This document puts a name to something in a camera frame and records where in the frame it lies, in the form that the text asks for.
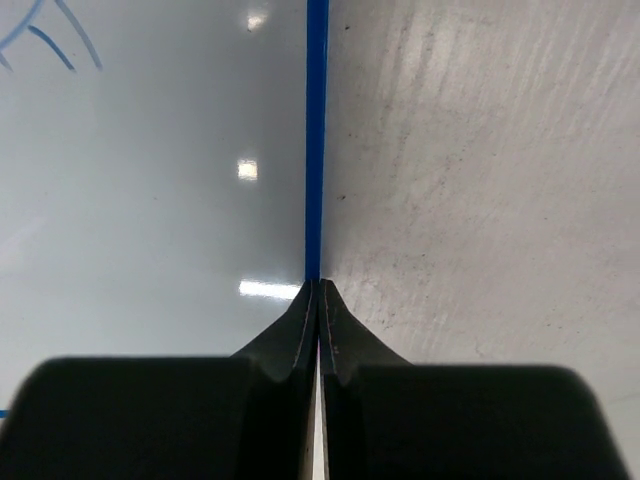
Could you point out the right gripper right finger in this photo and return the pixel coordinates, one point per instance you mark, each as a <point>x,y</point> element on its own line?
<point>386,418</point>

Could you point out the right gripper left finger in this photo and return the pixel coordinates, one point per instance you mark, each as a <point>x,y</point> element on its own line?
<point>244,416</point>

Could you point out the blue framed small whiteboard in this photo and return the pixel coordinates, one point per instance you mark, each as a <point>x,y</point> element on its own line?
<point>156,176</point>

